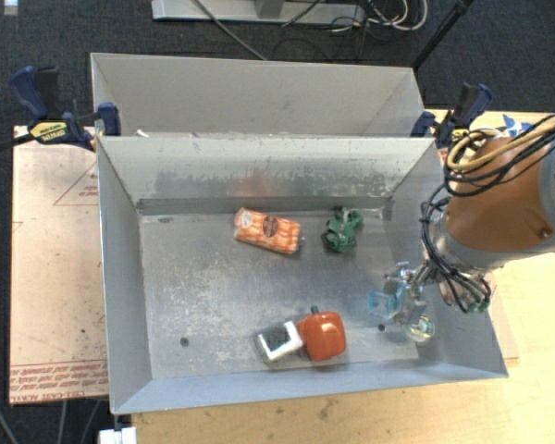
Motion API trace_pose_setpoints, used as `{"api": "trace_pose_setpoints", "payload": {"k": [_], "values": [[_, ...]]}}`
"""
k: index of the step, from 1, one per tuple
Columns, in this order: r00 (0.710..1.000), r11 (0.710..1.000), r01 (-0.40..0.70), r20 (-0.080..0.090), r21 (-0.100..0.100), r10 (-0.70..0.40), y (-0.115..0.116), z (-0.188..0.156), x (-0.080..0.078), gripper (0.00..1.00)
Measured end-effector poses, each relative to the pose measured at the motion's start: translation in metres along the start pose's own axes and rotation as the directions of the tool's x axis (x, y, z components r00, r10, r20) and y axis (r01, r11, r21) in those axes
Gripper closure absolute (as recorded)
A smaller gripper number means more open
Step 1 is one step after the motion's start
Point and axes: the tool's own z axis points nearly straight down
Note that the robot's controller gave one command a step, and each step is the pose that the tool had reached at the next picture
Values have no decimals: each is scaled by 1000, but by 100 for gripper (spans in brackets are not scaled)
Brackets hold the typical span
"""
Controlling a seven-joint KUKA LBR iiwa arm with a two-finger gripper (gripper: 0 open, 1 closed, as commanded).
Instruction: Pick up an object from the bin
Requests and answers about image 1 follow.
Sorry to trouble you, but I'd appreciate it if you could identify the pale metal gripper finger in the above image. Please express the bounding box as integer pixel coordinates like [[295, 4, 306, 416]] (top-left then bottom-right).
[[399, 293, 427, 328], [382, 261, 413, 291]]

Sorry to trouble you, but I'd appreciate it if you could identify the clear round glass thing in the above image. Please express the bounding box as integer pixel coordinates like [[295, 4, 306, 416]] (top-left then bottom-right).
[[404, 314, 437, 344]]

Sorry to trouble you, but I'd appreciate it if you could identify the green toy animal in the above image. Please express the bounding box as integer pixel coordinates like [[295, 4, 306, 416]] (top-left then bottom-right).
[[320, 205, 364, 254]]

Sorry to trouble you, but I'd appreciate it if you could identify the orange toy bell pepper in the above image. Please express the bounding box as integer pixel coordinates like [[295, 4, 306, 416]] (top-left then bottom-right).
[[296, 305, 348, 363]]

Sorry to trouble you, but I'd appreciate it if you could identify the grey metal bin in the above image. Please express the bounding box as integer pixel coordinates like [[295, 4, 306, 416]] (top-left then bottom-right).
[[90, 52, 510, 416]]

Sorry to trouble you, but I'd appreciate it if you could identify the white box with dark sponge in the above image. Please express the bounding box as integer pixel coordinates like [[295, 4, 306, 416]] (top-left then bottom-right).
[[253, 320, 304, 365]]

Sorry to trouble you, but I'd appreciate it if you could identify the orange striped packet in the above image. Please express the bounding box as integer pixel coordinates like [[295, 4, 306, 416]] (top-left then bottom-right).
[[233, 206, 302, 256]]

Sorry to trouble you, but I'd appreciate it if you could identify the brown cardboard board red print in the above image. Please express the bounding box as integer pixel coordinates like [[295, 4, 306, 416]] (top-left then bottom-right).
[[8, 125, 110, 406]]

